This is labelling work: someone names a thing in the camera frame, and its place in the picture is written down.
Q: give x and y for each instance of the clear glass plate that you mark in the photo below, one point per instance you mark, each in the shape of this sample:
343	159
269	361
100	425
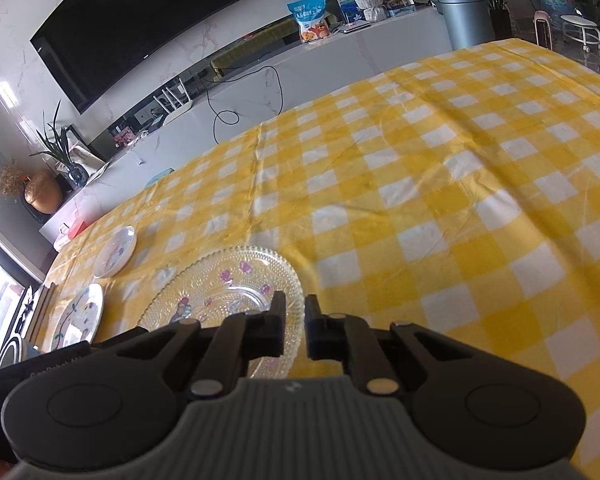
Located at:
230	270

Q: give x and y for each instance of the black framed picture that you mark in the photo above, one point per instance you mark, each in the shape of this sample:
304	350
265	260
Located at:
92	155

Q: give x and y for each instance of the blue glass vase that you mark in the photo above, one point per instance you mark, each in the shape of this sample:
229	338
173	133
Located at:
77	176

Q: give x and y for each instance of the black notebook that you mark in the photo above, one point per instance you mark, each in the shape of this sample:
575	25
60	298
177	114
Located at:
42	310

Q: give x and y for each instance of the small white printed plate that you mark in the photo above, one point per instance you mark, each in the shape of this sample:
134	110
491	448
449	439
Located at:
115	252

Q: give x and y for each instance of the white round stool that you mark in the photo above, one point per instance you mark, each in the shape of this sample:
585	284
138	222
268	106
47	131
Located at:
580	22

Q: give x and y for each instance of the small pink appliance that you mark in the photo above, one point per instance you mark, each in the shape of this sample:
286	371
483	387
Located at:
542	27

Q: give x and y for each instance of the wall-mounted television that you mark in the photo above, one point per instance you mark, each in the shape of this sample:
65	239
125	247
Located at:
130	25

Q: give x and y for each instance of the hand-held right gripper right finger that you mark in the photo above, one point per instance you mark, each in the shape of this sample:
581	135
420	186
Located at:
316	332

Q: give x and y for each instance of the green leafy plant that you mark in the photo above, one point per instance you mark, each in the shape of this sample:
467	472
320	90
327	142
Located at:
57	142

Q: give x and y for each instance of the gold vase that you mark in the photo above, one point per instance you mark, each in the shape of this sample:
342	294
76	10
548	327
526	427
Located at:
42	192

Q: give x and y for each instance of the white booklet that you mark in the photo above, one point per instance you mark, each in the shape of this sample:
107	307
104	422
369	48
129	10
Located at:
100	167

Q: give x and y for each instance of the pink photo card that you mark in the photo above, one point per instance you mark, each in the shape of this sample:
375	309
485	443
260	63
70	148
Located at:
122	137

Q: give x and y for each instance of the grey trash can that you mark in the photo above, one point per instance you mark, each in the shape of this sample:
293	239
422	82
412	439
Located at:
461	22

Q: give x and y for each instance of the white router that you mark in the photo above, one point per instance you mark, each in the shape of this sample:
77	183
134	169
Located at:
177	110

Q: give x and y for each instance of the pink storage box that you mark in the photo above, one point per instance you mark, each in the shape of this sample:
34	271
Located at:
70	232

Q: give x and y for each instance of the silver tablet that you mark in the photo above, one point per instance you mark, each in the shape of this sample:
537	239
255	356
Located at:
356	27

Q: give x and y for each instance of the yellow checkered tablecloth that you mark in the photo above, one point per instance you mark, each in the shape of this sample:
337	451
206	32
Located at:
430	185

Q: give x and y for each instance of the tall potted plant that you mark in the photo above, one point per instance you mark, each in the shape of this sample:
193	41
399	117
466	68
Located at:
500	17

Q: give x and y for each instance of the white marble tv cabinet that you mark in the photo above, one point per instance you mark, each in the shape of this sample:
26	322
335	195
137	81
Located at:
330	65

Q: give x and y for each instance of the white plate with vine drawing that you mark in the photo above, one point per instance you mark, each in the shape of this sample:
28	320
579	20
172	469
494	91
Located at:
80	315

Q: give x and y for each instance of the white woven basket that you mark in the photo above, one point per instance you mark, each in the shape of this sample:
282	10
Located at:
370	7

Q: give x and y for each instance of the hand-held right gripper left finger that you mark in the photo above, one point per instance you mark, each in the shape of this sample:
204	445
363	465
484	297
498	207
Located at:
270	330

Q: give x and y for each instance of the dried flowers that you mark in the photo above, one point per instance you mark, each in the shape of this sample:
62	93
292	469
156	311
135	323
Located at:
11	180

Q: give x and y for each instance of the blue snack bag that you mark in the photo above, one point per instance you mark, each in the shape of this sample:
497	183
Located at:
309	20

